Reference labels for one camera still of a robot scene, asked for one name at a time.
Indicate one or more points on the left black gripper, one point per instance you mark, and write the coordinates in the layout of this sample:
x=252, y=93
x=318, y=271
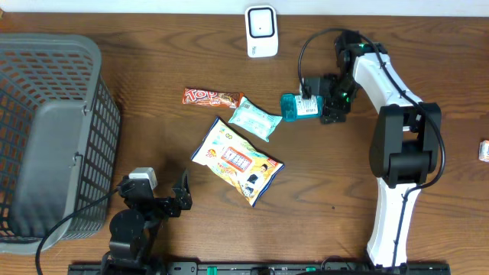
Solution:
x=183, y=197

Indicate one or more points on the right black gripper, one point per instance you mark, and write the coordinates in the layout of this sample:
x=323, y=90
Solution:
x=341, y=105

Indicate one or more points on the teal mouthwash bottle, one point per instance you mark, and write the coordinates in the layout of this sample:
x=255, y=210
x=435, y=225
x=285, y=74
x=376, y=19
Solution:
x=295, y=107

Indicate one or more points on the yellow chips bag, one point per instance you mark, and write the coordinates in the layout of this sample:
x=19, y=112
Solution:
x=235, y=160

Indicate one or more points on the light teal wipes pack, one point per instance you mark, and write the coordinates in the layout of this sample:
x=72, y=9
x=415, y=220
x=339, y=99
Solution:
x=254, y=120

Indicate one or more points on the red Top chocolate bar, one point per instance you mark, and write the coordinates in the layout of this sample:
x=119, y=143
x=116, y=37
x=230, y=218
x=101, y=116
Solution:
x=211, y=98

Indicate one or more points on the small orange snack box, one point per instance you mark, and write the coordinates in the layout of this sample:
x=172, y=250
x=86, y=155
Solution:
x=483, y=152

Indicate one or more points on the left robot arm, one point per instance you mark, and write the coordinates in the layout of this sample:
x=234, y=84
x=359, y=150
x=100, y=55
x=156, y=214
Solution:
x=134, y=230

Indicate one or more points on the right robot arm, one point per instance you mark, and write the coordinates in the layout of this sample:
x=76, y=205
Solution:
x=407, y=152

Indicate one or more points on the white barcode scanner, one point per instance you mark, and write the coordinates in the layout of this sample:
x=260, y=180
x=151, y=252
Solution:
x=261, y=31

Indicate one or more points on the grey plastic basket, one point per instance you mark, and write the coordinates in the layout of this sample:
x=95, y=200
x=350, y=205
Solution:
x=59, y=136

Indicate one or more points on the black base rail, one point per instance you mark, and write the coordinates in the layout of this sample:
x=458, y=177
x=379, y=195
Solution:
x=328, y=267

